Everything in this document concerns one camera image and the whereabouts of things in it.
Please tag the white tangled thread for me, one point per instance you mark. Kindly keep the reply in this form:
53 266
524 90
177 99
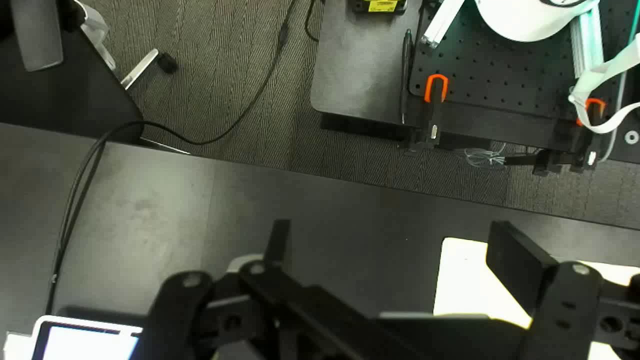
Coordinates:
490 159

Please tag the white framed tablet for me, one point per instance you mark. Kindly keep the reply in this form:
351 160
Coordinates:
87 340

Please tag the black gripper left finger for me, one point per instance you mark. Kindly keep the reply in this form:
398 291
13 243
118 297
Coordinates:
186 307

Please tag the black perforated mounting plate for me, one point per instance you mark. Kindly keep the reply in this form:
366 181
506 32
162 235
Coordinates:
506 81

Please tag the dark grey stand platform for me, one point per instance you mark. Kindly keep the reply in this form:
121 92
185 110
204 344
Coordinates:
360 66

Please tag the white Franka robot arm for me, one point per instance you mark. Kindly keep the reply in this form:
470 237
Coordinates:
526 20

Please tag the white teal flat bar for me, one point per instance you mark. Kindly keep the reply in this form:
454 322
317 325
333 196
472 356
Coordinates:
441 23

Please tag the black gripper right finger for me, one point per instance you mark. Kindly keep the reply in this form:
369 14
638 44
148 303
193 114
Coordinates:
566 307

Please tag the yellow black device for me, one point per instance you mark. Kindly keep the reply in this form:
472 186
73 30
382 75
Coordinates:
380 4

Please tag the yellow towel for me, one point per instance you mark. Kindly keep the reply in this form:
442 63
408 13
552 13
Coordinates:
467 287

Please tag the office chair with silver base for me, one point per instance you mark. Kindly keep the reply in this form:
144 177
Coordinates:
61 86

